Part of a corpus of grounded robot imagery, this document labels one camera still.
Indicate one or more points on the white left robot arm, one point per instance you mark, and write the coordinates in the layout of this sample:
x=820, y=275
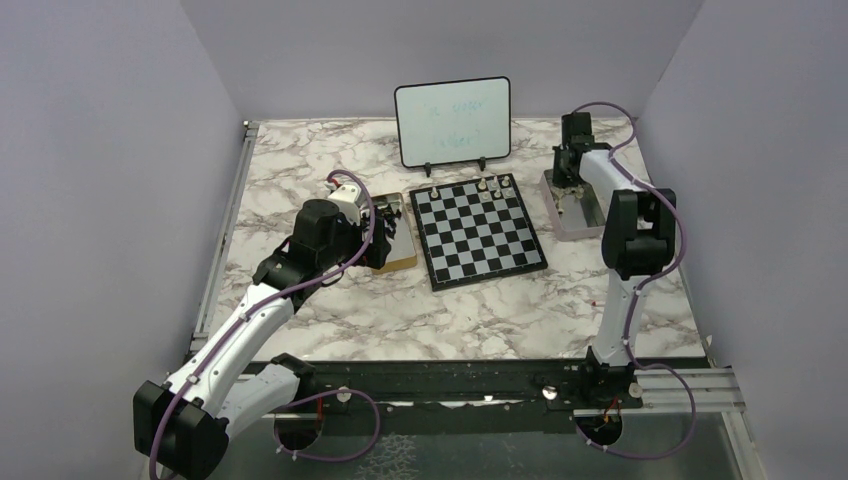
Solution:
x=245, y=344

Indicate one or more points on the black silver chessboard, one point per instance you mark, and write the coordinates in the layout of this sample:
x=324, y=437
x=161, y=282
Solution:
x=468, y=237

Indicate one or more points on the pile of white chess pieces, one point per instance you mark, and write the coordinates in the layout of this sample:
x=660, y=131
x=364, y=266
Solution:
x=568, y=199

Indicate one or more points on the pile of black chess pieces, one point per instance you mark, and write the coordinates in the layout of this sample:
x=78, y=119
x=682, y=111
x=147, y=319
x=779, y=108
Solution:
x=386, y=222

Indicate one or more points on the small whiteboard on stand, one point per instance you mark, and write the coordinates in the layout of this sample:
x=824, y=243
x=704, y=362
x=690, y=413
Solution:
x=443, y=123

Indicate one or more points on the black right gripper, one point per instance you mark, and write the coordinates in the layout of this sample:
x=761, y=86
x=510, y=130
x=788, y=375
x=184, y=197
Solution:
x=558, y=179

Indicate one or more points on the pink tin tray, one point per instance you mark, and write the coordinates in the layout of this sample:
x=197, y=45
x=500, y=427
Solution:
x=573, y=225

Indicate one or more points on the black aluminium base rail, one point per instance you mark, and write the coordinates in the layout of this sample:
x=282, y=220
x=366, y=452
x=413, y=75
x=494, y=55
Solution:
x=457, y=397

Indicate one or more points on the gold tin tray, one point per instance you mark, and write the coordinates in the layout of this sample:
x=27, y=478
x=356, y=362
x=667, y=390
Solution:
x=403, y=253

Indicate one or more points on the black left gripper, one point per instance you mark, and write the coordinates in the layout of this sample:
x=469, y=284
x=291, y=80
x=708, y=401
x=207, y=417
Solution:
x=376, y=252

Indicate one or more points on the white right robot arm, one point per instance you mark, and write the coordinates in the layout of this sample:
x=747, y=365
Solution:
x=638, y=246

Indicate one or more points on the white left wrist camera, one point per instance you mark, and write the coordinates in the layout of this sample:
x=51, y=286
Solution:
x=348, y=197

